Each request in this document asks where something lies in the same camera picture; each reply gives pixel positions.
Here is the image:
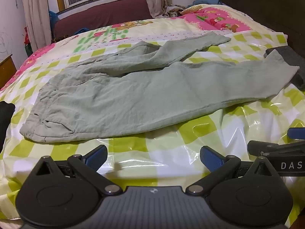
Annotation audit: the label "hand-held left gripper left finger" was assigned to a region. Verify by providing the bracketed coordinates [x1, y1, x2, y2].
[30, 145, 123, 195]

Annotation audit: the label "green checked bed sheet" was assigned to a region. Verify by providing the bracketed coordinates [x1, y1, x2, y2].
[0, 5, 305, 220]

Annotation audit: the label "dark grey folded clothes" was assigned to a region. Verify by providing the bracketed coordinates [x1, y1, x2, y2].
[263, 46, 305, 91]

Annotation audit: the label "light green pants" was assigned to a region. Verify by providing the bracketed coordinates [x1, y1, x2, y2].
[19, 32, 300, 144]

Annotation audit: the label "blue pillow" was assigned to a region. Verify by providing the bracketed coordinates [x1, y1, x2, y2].
[192, 0, 223, 6]

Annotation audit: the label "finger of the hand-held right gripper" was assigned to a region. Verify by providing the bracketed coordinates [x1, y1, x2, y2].
[288, 128, 305, 139]
[247, 140, 305, 158]

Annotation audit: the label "red and green wall hanging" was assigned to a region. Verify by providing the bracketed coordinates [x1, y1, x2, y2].
[24, 26, 32, 55]

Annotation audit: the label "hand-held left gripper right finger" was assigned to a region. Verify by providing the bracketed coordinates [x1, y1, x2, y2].
[185, 146, 280, 195]

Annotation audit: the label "dark brown headboard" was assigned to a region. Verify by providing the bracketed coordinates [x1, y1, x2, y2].
[216, 0, 305, 60]

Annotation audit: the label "wooden side cabinet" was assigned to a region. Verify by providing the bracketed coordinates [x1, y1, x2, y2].
[0, 54, 18, 90]

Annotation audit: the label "patterned cloth bundle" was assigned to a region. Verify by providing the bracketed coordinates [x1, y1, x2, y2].
[167, 5, 189, 18]

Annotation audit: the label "pink printed quilt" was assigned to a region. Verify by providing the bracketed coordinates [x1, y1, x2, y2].
[181, 6, 253, 32]

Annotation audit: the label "black pants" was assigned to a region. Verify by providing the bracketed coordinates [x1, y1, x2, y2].
[0, 101, 16, 153]

